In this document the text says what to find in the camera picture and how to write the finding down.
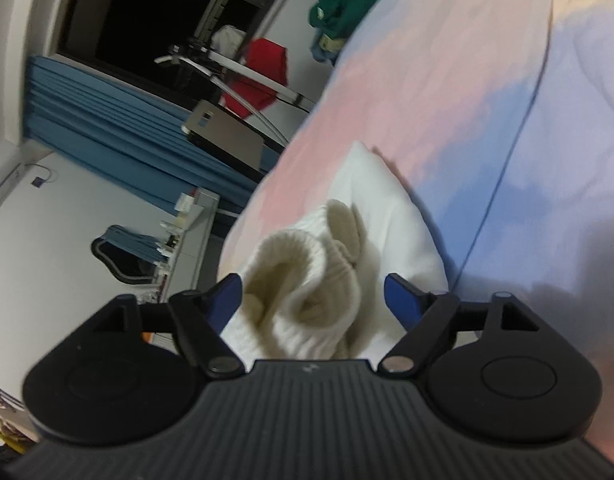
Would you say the white knit garment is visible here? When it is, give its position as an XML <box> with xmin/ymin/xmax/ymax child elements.
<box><xmin>221</xmin><ymin>143</ymin><xmax>448</xmax><ymax>366</ymax></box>

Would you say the metal clothes rack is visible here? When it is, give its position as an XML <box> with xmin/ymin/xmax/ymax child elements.
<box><xmin>153</xmin><ymin>46</ymin><xmax>316</xmax><ymax>146</ymax></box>

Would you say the wavy black framed mirror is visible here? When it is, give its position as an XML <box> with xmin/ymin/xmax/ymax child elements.
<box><xmin>90</xmin><ymin>224</ymin><xmax>168</xmax><ymax>285</ymax></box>

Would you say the white dressing table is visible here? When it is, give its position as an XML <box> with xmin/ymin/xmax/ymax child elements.
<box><xmin>141</xmin><ymin>186</ymin><xmax>221</xmax><ymax>346</ymax></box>

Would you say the white stool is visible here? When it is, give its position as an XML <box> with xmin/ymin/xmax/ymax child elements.
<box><xmin>181</xmin><ymin>101</ymin><xmax>283</xmax><ymax>183</ymax></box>

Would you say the red cloth on rack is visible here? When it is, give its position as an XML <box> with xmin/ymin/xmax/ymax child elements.
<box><xmin>220</xmin><ymin>38</ymin><xmax>291</xmax><ymax>118</ymax></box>

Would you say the pastel rainbow bed quilt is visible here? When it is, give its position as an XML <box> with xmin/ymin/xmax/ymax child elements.
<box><xmin>219</xmin><ymin>0</ymin><xmax>614</xmax><ymax>461</ymax></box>

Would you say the left blue curtain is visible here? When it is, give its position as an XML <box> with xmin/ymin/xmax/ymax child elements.
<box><xmin>23</xmin><ymin>56</ymin><xmax>256</xmax><ymax>214</ymax></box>

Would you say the dark window frame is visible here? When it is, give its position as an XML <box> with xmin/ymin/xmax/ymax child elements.
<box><xmin>58</xmin><ymin>0</ymin><xmax>275</xmax><ymax>110</ymax></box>

